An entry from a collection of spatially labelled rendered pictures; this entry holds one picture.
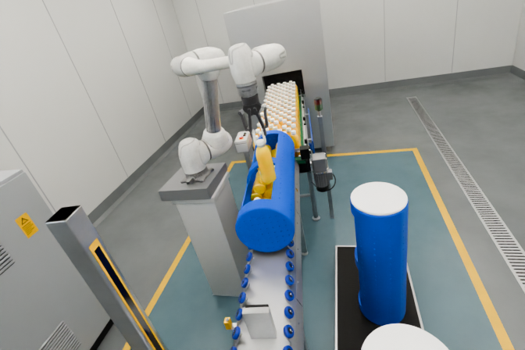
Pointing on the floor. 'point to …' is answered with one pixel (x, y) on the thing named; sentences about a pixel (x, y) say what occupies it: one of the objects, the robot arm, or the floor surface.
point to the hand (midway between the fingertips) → (258, 137)
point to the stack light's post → (326, 162)
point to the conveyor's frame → (308, 176)
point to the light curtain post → (103, 276)
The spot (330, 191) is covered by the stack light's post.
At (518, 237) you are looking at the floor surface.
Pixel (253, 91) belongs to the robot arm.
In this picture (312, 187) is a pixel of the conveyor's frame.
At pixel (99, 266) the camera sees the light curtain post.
